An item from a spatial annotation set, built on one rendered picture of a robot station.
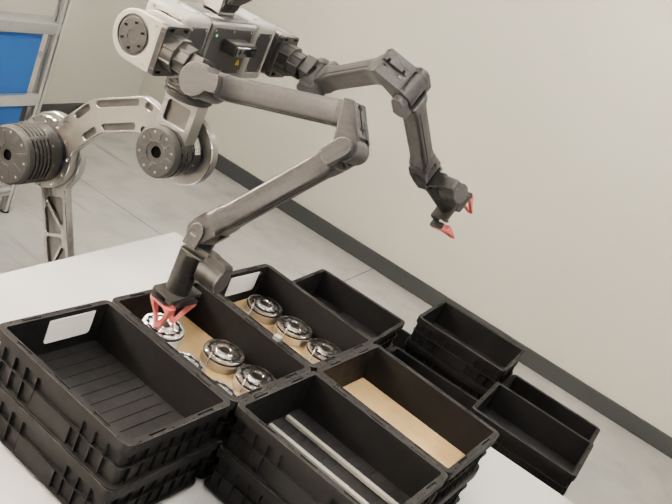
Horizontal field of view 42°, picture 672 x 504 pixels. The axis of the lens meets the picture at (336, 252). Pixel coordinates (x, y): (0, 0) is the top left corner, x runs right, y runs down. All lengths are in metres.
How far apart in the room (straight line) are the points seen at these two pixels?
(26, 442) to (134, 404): 0.23
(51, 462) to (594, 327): 3.59
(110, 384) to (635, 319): 3.43
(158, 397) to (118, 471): 0.31
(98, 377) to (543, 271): 3.36
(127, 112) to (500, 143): 2.76
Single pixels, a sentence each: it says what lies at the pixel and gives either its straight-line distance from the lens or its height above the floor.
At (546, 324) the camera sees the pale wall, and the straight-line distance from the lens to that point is 4.99.
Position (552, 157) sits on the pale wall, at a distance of 4.83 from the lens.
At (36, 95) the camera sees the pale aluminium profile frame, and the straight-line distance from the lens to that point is 4.05.
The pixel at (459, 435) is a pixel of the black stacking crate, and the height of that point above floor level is 0.86.
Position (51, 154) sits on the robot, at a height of 0.92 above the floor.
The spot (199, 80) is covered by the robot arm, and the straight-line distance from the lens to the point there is 1.95.
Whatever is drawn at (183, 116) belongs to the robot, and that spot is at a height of 1.24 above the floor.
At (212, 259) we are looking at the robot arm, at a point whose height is 1.12.
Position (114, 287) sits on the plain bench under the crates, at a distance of 2.55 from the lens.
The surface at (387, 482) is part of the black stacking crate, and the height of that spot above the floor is 0.83.
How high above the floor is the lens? 1.94
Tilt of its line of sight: 22 degrees down
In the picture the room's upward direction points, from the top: 25 degrees clockwise
